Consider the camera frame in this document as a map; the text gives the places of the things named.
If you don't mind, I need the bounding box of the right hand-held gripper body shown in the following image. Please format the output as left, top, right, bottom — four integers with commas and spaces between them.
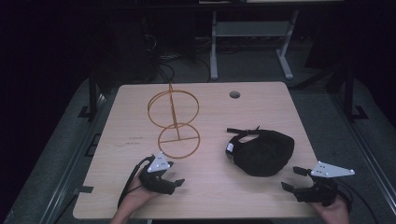
293, 160, 356, 207

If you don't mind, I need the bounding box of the tangle of floor cables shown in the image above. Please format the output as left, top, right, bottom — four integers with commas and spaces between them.
141, 17, 213, 84

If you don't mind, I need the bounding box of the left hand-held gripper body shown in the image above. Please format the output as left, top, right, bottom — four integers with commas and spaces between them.
138, 151, 178, 196

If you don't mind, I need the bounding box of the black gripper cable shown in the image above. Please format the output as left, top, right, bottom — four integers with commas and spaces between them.
335, 179, 381, 224
117, 155, 156, 209

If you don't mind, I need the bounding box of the black metal post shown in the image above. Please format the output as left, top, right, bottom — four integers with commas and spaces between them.
342, 63, 370, 123
78, 68, 99, 122

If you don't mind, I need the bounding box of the person's left hand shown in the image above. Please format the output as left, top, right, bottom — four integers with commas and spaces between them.
119, 172, 163, 220

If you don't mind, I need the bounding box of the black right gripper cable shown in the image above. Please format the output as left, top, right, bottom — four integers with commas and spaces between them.
335, 179, 381, 224

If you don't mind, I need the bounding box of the person's right hand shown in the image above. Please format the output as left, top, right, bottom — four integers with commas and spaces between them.
309, 195, 351, 224

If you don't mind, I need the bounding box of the golden wire hat stand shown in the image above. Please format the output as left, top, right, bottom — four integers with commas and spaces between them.
147, 83, 202, 160

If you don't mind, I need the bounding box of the aluminium frame rail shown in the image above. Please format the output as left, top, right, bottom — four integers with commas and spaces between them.
329, 92, 396, 216
38, 92, 108, 224

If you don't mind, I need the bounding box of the white metal stand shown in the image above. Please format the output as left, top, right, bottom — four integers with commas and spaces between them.
209, 8, 301, 81

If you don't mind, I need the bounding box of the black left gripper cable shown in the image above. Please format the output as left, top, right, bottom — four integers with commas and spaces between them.
117, 155, 156, 209

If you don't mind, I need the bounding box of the black baseball cap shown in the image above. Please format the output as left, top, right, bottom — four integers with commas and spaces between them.
225, 125, 295, 178

